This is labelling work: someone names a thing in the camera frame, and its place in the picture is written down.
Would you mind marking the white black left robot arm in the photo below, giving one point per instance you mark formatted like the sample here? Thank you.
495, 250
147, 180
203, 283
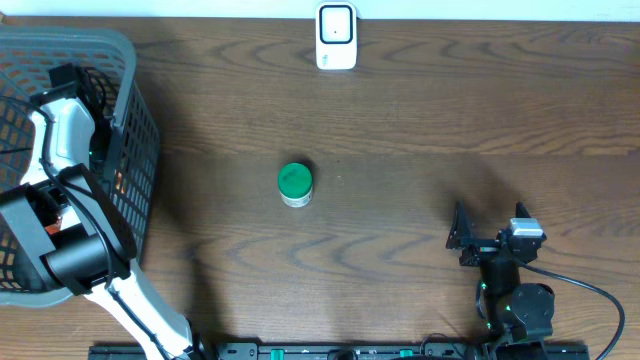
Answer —
68, 234

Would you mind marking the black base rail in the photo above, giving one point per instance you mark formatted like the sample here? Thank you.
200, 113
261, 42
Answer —
433, 350

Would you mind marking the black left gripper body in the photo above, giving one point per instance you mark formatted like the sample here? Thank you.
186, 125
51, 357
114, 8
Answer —
108, 117

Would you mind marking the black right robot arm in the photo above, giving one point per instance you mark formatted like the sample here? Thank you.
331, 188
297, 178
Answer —
519, 315

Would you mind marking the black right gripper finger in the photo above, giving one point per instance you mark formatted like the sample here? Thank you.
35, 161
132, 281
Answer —
521, 211
460, 234

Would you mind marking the green lid jar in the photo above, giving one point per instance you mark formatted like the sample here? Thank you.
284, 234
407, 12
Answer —
295, 185

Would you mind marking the grey plastic basket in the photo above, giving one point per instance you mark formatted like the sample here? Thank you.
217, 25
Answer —
128, 177

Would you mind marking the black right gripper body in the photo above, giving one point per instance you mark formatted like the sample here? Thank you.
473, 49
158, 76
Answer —
481, 249

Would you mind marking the white barcode scanner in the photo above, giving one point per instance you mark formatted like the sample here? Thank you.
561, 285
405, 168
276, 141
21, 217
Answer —
336, 35

